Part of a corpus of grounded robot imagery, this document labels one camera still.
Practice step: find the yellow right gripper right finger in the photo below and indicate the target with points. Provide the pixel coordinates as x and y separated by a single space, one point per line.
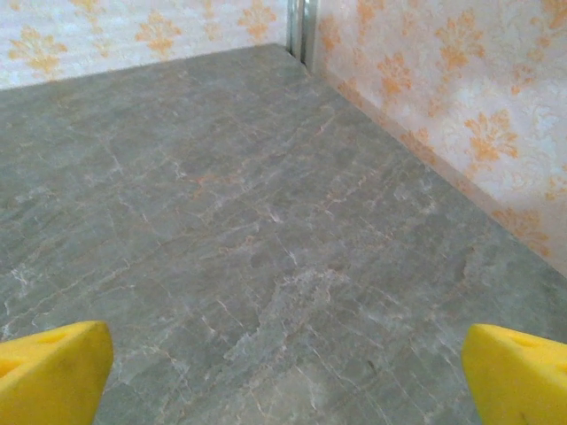
518 380

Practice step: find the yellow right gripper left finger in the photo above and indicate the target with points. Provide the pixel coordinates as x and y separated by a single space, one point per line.
53 376

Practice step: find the aluminium frame post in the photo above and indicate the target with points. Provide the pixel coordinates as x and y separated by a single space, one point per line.
305 31

